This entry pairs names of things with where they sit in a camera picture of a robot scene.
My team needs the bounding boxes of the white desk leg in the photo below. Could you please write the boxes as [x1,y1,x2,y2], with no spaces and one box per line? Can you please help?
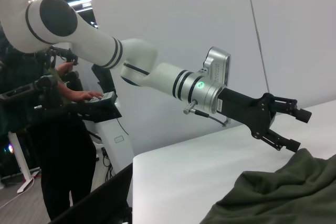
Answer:
[7,132,40,194]

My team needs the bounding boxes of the black floor cables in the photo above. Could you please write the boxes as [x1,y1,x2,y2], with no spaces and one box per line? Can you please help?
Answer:
[101,147,116,177]

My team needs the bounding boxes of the black flat panel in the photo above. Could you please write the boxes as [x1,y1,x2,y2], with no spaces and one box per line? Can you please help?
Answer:
[49,161,134,224]

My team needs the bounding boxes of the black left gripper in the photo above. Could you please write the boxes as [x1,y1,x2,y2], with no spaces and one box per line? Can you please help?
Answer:
[217,89,312,153]

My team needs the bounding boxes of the glowing computer fan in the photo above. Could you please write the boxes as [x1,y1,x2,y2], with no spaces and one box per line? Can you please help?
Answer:
[0,141,13,158]

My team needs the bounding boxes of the white console pedestal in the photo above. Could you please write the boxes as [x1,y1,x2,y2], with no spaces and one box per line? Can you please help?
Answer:
[90,63,136,175]

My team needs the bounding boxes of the black cable with silver plug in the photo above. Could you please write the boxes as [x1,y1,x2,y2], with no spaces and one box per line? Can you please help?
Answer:
[183,100,233,127]

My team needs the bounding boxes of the person's left hand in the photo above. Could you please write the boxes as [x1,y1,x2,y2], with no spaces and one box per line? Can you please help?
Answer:
[57,61,74,78]

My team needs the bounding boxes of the black console tray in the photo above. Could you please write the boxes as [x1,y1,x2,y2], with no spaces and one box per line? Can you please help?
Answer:
[62,100,123,124]

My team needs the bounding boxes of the black upright stand panel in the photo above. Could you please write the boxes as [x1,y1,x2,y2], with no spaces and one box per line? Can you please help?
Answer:
[91,63,117,95]

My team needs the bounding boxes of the black teleoperation handle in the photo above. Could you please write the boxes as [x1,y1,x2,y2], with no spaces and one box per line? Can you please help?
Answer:
[51,47,79,66]

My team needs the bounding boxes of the dark green FREE t-shirt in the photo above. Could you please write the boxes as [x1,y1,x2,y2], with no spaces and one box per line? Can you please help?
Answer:
[199,147,336,224]

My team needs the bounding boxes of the person's right forearm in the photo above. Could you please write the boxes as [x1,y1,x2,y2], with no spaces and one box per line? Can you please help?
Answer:
[56,78,79,102]

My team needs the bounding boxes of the person in dark clothes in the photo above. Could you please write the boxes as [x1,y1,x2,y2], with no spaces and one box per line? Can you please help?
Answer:
[0,29,98,221]

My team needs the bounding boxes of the person's right hand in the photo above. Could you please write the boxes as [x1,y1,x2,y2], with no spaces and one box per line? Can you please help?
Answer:
[76,91,103,102]

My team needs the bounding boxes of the grey keypad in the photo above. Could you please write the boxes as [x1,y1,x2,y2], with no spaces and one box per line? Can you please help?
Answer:
[88,91,117,104]

